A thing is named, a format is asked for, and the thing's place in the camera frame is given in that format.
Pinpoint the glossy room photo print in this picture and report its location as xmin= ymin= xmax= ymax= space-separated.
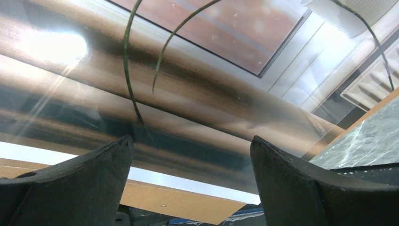
xmin=0 ymin=0 xmax=399 ymax=207

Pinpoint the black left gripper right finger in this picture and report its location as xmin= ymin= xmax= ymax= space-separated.
xmin=250 ymin=136 xmax=399 ymax=226

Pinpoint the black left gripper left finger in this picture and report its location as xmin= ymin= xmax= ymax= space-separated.
xmin=0 ymin=136 xmax=134 ymax=226

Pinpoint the brown backing board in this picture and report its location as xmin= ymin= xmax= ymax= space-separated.
xmin=0 ymin=84 xmax=343 ymax=223

